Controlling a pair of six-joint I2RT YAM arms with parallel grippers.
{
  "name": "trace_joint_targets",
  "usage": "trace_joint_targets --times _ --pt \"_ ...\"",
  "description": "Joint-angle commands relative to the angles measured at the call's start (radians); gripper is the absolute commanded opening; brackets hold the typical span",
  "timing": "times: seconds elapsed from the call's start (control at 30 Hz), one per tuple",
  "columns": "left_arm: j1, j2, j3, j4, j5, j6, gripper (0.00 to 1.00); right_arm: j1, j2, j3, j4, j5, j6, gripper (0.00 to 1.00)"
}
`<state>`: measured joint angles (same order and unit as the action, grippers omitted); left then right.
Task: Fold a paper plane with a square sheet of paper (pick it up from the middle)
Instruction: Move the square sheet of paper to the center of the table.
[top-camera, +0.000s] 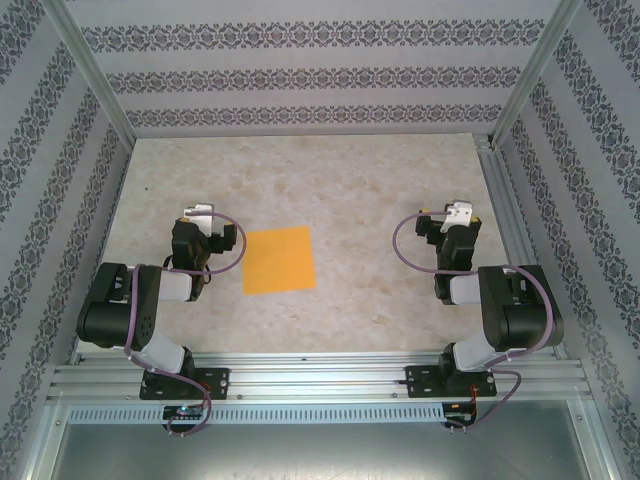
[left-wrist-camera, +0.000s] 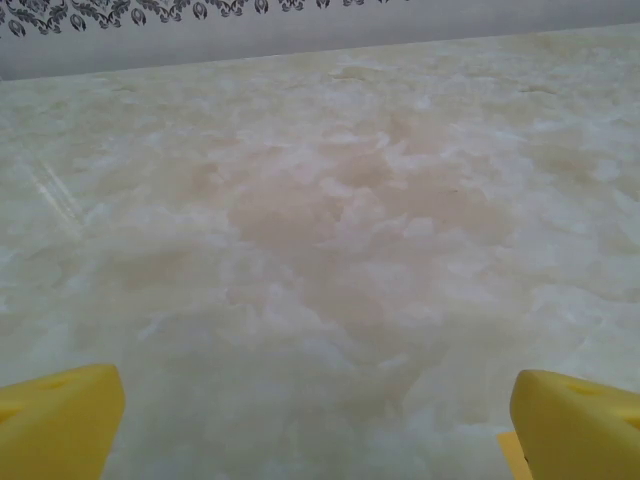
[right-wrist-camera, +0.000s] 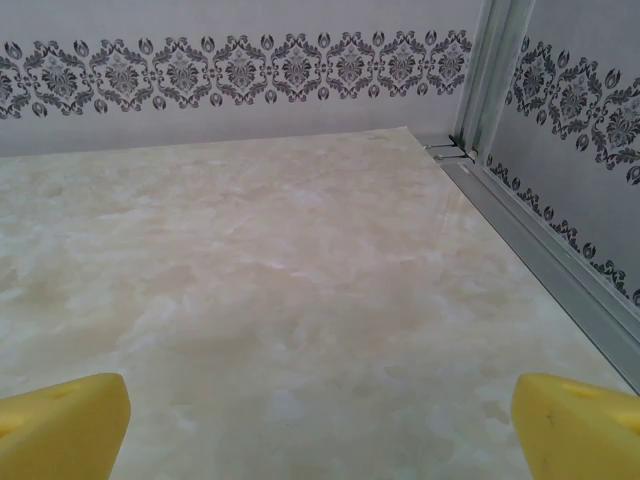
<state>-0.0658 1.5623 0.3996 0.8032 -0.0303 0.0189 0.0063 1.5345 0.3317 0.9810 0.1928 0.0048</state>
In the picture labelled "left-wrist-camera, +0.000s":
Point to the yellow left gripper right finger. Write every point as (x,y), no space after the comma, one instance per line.
(580,435)

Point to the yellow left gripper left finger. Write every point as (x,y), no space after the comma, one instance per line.
(55,425)

